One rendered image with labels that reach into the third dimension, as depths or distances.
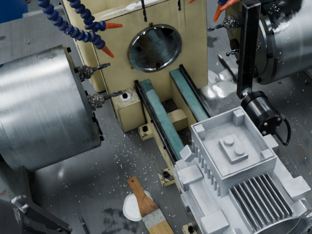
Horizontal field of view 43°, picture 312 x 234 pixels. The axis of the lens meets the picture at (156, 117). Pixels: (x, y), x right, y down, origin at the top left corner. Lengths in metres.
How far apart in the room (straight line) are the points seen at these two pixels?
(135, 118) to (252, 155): 0.49
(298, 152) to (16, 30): 1.10
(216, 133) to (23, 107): 0.38
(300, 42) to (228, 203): 0.43
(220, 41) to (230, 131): 0.68
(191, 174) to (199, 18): 0.46
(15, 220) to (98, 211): 0.58
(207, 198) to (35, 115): 0.37
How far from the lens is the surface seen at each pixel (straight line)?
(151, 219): 0.99
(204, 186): 0.73
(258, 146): 0.71
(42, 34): 1.56
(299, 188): 0.73
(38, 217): 0.56
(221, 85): 1.23
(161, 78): 1.12
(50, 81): 0.82
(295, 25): 0.94
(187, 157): 0.74
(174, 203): 1.01
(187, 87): 1.07
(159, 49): 1.04
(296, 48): 0.95
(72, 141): 0.85
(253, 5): 0.77
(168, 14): 1.00
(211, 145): 0.71
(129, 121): 1.11
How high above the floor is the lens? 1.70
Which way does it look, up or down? 51 degrees down
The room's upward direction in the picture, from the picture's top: 11 degrees counter-clockwise
